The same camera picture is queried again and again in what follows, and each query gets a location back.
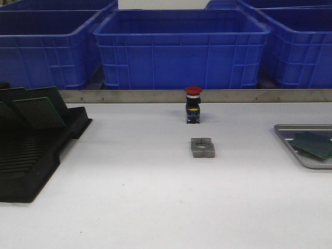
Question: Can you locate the green perforated circuit board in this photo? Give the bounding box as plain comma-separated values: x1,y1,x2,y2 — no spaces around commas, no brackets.
292,146,327,161

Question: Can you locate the green circuit board rear left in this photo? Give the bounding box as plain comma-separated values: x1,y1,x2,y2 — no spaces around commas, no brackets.
0,88,29,112

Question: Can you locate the blue plastic crate right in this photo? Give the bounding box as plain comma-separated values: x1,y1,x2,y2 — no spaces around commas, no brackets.
257,8,331,89

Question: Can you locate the silver metal tray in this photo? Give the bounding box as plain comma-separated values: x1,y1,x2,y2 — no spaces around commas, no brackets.
274,124,331,170

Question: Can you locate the blue plastic crate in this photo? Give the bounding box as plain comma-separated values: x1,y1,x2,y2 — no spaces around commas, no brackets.
1,10,103,89
257,8,331,89
94,9,269,90

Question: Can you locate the blue crate back right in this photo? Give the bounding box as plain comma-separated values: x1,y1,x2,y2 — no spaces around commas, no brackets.
205,0,331,9

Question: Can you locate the green circuit board front edge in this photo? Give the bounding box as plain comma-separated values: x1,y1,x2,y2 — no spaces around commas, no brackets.
289,131,331,159

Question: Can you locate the blue plastic crate left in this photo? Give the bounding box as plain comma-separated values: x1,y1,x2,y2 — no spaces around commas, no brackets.
1,10,103,89

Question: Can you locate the red emergency stop button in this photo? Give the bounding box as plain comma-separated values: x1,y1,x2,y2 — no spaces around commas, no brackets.
184,86,202,124

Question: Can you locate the grey metal clamp block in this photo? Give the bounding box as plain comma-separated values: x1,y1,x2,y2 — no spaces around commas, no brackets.
190,137,215,158

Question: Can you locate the green circuit board rear right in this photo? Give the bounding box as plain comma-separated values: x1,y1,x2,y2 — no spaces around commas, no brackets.
26,86,71,117

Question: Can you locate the metal table edge rail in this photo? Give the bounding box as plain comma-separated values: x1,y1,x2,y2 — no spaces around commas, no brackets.
60,89,331,104

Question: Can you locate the black slotted board rack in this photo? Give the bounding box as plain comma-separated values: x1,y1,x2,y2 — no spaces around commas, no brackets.
1,102,91,203

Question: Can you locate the green circuit board middle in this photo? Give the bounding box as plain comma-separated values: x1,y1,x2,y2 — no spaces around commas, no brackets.
13,97,66,129

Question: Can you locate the blue crate back left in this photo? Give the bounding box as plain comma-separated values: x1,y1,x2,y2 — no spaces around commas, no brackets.
1,0,118,11

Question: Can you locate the blue plastic crate centre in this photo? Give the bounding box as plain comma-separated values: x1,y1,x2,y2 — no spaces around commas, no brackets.
94,9,269,90

